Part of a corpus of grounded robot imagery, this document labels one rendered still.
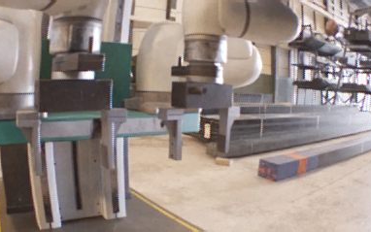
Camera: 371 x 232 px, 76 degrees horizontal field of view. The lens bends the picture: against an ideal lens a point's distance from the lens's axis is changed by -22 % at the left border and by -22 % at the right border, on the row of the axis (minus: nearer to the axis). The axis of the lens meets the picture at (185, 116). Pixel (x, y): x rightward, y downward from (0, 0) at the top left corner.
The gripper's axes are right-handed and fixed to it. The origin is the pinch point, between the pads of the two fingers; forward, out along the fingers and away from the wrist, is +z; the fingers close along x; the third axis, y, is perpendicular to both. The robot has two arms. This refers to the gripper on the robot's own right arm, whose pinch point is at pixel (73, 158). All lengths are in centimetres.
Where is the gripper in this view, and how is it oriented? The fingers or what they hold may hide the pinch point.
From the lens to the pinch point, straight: 49.8
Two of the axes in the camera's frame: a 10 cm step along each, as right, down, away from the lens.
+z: -0.4, 9.9, 1.0
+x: -7.8, 0.3, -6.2
